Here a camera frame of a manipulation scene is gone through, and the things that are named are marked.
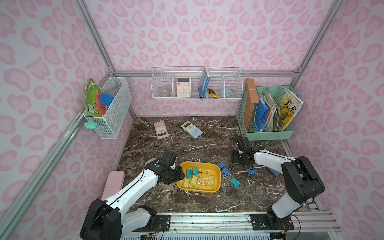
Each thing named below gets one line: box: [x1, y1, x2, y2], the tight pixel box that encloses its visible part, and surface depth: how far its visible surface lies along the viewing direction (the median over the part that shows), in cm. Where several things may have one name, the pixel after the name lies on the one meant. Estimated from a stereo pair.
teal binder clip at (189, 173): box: [186, 168, 193, 179], surface depth 90 cm
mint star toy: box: [84, 118, 98, 130], surface depth 64 cm
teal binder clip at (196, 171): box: [193, 166, 209, 176], surface depth 92 cm
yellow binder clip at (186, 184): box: [183, 178, 200, 190], surface depth 86 cm
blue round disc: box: [100, 93, 115, 107], surface depth 77 cm
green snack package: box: [84, 78, 107, 117], surface depth 72 cm
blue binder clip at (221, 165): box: [217, 161, 226, 169], surface depth 94 cm
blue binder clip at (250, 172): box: [246, 169, 258, 175], surface depth 92 cm
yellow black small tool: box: [207, 89, 218, 99], surface depth 94 cm
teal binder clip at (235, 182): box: [230, 177, 241, 188], surface depth 87 cm
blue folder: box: [255, 97, 270, 133], surface depth 99 cm
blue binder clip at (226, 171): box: [222, 167, 232, 176], surface depth 91 cm
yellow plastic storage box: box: [176, 161, 221, 194], surface depth 89 cm
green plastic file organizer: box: [236, 85, 296, 141], surface depth 102 cm
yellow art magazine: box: [279, 87, 304, 131], surface depth 100 cm
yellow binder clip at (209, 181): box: [196, 175, 214, 186], surface depth 88 cm
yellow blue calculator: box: [181, 120, 204, 139], surface depth 112 cm
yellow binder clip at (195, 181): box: [191, 175, 208, 186], surface depth 87 cm
